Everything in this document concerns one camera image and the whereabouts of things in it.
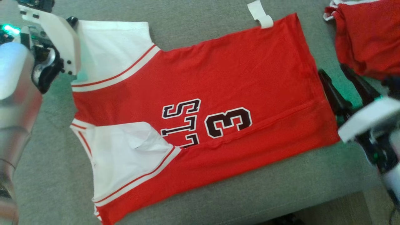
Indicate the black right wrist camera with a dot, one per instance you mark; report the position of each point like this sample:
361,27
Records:
392,87

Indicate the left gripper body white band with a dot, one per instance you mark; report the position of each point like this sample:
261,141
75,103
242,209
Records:
59,40

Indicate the grey fabric sofa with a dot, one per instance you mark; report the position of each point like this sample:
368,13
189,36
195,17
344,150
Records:
250,190

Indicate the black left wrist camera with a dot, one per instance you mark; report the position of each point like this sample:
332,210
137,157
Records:
37,4

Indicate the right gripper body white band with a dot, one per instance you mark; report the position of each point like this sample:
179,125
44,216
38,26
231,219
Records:
368,118

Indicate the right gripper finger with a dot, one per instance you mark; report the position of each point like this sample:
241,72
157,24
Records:
362,87
336,97

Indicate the red and white garment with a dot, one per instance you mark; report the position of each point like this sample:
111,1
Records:
368,37

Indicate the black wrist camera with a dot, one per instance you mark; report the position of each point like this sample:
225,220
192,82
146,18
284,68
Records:
392,87
37,4

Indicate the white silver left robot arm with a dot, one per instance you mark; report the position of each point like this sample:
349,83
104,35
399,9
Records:
15,93

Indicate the red white basketball jersey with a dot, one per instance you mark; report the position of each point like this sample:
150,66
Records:
234,78

